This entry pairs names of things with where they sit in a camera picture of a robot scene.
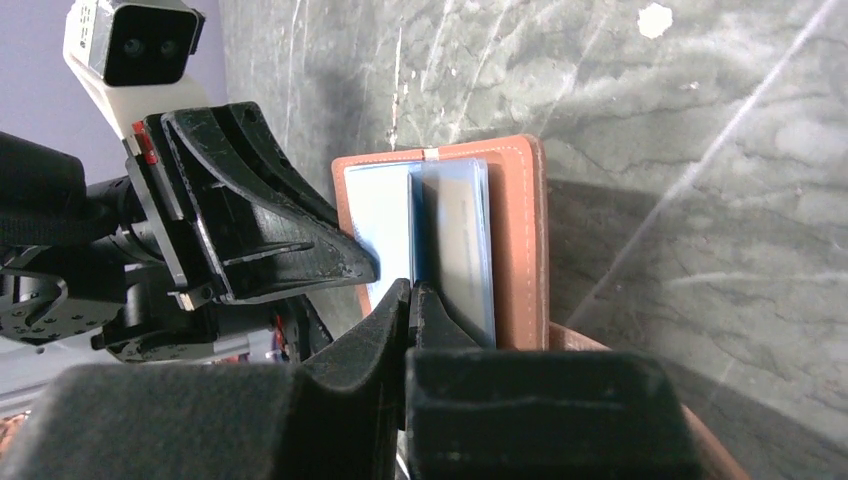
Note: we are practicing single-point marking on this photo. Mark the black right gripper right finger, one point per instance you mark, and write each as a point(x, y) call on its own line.
point(474, 413)

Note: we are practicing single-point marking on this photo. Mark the pink leather card holder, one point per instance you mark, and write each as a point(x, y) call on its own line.
point(380, 202)

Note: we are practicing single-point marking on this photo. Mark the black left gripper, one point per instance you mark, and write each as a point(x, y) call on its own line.
point(211, 233)

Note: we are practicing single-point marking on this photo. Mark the black credit card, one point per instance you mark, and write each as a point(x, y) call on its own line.
point(456, 211)

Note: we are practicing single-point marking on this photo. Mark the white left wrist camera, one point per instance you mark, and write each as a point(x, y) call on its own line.
point(131, 57)

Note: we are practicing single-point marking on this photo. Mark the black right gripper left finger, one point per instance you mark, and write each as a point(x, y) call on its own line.
point(334, 416)

